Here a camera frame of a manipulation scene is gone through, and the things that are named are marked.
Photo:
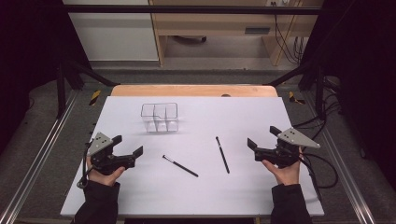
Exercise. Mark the yellow black tape mark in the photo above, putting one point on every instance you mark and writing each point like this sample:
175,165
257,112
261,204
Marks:
95,97
294,98

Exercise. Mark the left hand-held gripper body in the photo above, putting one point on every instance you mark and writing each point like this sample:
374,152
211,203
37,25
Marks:
102,160

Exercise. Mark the clear plastic organizer box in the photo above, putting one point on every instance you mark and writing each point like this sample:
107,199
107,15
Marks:
159,119

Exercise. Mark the person's left hand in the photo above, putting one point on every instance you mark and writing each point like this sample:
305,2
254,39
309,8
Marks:
104,179

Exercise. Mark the aluminium floor rail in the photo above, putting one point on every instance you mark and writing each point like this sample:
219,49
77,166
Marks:
345,168
40,152

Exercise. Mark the white cabinet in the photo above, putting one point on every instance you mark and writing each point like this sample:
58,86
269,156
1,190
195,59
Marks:
115,37

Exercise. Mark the black horizontal frame bar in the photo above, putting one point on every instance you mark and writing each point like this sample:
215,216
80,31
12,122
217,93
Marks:
186,9

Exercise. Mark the black metal frame post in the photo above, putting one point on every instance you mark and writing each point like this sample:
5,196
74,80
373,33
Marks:
61,90
319,90

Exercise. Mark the person's right hand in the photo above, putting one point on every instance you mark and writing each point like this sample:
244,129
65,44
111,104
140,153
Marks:
288,175

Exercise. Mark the wooden desk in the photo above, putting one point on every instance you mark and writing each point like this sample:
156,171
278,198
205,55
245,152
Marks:
218,23

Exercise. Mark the black pen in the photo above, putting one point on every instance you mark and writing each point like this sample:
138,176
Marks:
223,155
180,166

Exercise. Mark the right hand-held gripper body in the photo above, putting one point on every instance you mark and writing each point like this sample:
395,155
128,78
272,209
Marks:
285,154

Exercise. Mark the wooden table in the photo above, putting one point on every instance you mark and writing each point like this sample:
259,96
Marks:
193,90

